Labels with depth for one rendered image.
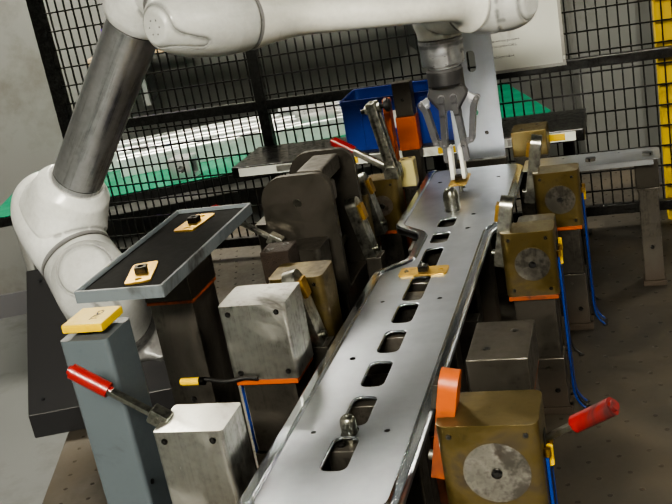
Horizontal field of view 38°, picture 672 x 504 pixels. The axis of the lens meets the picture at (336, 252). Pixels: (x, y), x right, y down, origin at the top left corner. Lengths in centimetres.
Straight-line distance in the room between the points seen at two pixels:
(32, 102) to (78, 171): 301
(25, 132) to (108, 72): 317
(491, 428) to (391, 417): 20
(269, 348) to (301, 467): 27
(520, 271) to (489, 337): 38
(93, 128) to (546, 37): 121
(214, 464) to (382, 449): 20
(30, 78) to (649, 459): 383
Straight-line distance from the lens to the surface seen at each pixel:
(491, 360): 128
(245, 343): 140
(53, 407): 212
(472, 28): 189
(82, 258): 193
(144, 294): 137
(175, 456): 121
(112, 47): 183
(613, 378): 192
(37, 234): 205
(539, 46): 259
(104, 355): 130
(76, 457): 202
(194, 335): 154
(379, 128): 210
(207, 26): 163
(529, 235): 168
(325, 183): 169
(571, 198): 202
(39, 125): 498
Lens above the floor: 159
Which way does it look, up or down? 18 degrees down
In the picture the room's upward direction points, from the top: 11 degrees counter-clockwise
